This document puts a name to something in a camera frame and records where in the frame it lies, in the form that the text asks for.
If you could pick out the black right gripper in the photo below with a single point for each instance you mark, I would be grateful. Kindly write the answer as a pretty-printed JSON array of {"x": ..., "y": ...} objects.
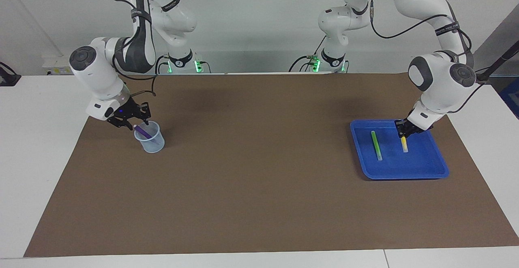
[{"x": 125, "y": 110}]

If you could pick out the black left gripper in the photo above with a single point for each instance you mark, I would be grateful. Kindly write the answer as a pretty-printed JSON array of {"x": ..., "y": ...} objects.
[{"x": 413, "y": 129}]

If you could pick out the yellow pen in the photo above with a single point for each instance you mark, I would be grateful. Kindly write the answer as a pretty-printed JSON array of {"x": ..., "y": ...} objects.
[{"x": 404, "y": 145}]

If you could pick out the purple pen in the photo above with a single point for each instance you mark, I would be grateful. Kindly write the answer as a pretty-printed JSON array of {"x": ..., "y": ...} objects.
[{"x": 142, "y": 131}]

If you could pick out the green pen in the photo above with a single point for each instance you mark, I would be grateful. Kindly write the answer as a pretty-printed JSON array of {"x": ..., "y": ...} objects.
[{"x": 376, "y": 146}]

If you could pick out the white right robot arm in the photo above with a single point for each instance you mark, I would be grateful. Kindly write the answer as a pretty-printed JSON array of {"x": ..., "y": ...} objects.
[{"x": 97, "y": 73}]

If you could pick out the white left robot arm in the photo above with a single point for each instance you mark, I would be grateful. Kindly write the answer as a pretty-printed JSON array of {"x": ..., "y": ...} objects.
[{"x": 442, "y": 85}]

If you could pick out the blue plastic tray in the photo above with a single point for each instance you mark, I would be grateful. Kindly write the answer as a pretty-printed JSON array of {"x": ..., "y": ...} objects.
[{"x": 425, "y": 162}]

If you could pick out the pale blue mesh pen cup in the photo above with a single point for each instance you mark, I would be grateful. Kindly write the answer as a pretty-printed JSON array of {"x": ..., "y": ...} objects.
[{"x": 153, "y": 145}]

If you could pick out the blue crate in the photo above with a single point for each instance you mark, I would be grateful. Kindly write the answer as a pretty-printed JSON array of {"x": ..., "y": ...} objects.
[{"x": 513, "y": 97}]

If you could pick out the black stand pole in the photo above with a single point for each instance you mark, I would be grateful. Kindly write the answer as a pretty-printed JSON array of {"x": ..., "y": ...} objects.
[{"x": 498, "y": 61}]

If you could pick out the brown table mat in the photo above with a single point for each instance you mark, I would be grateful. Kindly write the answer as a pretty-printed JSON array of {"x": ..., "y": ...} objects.
[{"x": 259, "y": 199}]

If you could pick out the white wall socket box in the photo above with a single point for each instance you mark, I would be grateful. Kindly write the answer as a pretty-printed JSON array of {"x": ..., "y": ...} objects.
[{"x": 65, "y": 65}]

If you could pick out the black clamp mount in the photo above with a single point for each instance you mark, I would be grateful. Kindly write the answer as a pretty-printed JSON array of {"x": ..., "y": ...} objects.
[{"x": 8, "y": 79}]

